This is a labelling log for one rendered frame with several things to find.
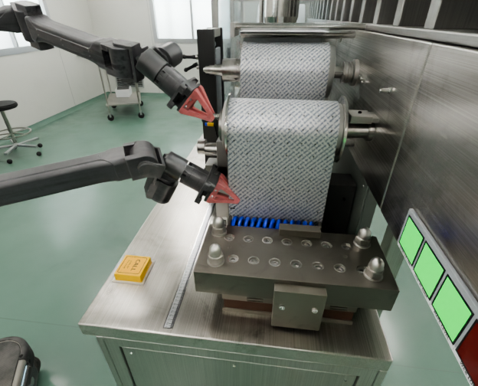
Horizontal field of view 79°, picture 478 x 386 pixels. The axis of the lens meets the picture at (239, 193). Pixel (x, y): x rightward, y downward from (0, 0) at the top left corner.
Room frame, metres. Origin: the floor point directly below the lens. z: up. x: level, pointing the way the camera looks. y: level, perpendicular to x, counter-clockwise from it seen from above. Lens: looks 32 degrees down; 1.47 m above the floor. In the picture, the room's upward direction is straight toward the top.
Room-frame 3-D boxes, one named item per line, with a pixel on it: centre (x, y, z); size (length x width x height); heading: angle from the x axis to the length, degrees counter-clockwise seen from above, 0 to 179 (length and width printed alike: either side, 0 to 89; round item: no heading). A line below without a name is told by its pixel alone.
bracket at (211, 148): (0.71, 0.06, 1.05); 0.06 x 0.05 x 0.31; 83
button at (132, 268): (0.54, 0.27, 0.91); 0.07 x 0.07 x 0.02; 83
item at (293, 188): (0.59, -0.09, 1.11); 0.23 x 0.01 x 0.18; 83
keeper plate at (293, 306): (0.38, -0.12, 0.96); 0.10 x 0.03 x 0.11; 83
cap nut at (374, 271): (0.41, -0.27, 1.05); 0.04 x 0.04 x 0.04
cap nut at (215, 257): (0.45, 0.05, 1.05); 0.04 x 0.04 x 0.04
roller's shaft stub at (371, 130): (0.63, -0.27, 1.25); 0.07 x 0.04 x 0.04; 83
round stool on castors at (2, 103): (3.31, 2.69, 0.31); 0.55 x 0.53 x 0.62; 173
